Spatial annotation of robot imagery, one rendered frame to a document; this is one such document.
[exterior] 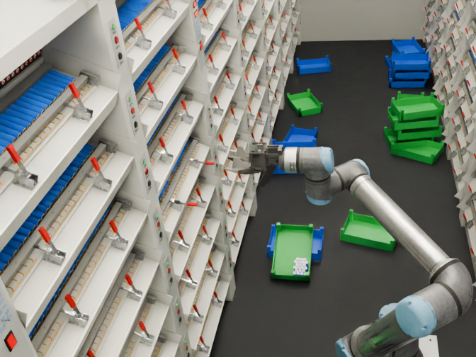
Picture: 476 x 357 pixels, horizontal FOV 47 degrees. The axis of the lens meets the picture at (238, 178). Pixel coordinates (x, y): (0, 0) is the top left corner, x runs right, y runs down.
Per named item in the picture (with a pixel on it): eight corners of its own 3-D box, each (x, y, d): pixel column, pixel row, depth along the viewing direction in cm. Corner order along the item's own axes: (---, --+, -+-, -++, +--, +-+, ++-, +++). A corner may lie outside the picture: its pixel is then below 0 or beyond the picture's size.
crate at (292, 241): (309, 280, 291) (309, 275, 285) (272, 278, 295) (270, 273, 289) (314, 230, 307) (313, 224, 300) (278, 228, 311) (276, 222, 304)
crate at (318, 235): (324, 236, 319) (324, 226, 314) (321, 261, 303) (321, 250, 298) (272, 234, 325) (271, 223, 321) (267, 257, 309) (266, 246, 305)
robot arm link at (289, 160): (299, 163, 197) (296, 178, 189) (285, 163, 198) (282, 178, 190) (297, 142, 192) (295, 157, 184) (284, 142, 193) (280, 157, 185)
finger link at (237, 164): (222, 156, 192) (248, 153, 192) (224, 171, 195) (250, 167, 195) (222, 161, 189) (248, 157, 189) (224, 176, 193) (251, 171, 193)
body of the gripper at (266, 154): (250, 142, 194) (284, 142, 192) (253, 162, 199) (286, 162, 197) (246, 154, 188) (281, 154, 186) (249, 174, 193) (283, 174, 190)
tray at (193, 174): (207, 154, 234) (213, 137, 228) (165, 251, 186) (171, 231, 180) (163, 139, 234) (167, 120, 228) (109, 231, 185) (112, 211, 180)
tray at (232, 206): (248, 176, 324) (255, 159, 315) (227, 246, 276) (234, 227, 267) (215, 165, 323) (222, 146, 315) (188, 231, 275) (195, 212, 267)
